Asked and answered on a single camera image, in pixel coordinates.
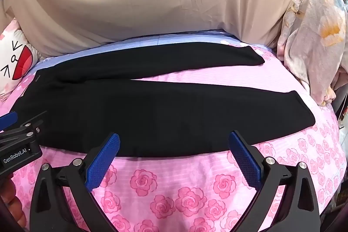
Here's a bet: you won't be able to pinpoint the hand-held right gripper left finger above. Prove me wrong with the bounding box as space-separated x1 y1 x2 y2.
29 133 121 232

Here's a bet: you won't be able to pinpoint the black pants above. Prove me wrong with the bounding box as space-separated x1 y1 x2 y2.
15 42 316 159

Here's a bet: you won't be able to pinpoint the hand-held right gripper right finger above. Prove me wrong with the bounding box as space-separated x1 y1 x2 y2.
228 131 322 232

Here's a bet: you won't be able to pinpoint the pale floral blanket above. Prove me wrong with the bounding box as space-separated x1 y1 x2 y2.
277 0 348 108

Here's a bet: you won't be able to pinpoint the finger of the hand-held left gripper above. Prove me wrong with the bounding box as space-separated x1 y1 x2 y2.
0 111 48 145
0 112 18 131

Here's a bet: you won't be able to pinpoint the pink rose print bed sheet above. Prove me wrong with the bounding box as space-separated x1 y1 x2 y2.
0 31 346 232

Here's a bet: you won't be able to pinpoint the person's left hand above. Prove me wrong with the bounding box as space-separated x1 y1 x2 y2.
0 178 28 227

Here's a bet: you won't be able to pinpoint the white cat face pillow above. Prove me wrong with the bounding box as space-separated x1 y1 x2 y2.
0 18 42 97

